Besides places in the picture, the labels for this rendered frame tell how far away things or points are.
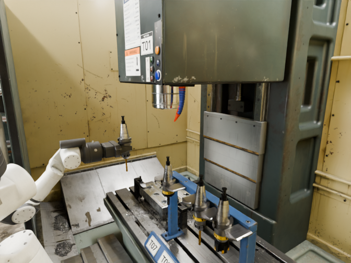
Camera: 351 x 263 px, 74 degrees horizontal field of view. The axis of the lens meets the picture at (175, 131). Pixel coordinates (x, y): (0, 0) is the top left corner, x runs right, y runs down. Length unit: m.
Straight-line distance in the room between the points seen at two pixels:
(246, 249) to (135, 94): 1.69
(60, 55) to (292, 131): 1.66
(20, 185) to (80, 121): 1.67
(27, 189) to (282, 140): 1.12
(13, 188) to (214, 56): 0.73
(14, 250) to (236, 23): 0.92
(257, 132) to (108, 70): 1.34
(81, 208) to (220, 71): 1.44
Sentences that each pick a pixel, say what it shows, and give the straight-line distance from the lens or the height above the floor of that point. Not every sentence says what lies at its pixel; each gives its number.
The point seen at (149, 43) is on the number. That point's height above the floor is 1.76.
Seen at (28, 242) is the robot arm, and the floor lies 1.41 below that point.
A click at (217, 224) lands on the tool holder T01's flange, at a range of 0.76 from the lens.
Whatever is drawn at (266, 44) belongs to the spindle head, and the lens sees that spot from 1.12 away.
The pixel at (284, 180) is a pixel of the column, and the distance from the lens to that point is 1.38.
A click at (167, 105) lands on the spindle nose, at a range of 1.09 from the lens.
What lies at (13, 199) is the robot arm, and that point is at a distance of 0.42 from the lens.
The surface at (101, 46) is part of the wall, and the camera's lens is 2.10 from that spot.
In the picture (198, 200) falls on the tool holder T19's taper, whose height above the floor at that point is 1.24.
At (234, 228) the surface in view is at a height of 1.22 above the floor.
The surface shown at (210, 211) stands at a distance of 0.82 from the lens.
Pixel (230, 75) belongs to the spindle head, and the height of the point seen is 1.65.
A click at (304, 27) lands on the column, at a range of 1.31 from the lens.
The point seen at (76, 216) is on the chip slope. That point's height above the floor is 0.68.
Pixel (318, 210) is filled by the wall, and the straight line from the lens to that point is 1.73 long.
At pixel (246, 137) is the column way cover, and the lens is 1.37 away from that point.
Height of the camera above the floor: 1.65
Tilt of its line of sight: 13 degrees down
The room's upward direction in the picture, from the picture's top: straight up
